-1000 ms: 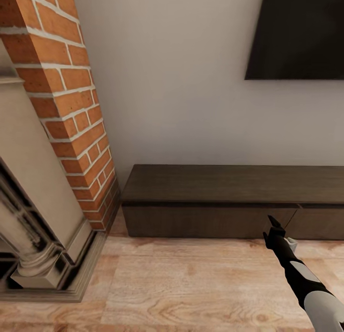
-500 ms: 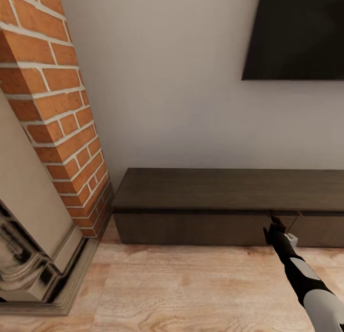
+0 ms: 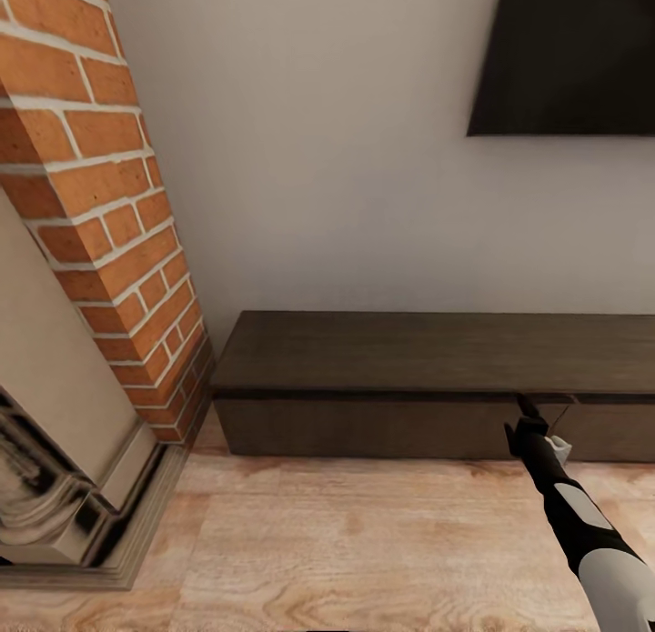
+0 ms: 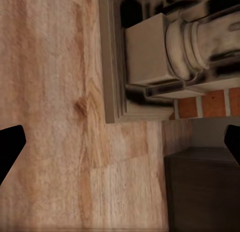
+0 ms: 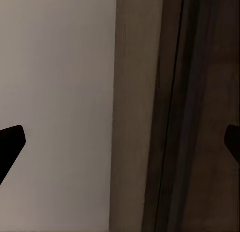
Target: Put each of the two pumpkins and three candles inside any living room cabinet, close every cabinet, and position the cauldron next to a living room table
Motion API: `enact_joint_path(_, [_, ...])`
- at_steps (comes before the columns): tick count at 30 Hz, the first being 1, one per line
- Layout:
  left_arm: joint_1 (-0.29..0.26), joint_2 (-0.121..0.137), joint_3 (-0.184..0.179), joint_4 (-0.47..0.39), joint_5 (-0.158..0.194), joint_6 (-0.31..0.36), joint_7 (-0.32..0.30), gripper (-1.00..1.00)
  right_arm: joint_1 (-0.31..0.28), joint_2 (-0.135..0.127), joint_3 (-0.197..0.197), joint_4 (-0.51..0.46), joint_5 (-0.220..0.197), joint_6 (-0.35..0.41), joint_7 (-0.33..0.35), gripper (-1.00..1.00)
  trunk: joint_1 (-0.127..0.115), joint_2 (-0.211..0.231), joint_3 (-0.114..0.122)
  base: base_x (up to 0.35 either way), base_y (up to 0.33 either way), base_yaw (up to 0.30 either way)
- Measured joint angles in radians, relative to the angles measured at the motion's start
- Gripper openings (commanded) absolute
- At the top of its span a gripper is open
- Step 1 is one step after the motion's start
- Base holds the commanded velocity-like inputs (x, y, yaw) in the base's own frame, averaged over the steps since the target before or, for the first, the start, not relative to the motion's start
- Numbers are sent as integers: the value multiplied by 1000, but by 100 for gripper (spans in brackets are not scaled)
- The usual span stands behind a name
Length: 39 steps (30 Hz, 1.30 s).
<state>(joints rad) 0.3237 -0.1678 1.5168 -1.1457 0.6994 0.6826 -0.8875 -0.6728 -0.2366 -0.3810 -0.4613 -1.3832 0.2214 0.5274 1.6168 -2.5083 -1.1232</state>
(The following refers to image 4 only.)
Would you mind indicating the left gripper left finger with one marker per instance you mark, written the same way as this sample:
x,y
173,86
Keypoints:
x,y
12,141

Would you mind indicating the wood fireplace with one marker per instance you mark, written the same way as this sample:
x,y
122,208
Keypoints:
x,y
157,51

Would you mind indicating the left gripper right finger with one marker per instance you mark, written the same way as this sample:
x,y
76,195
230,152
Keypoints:
x,y
232,141

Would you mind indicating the cabinet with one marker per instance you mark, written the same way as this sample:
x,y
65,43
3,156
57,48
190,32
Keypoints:
x,y
203,190

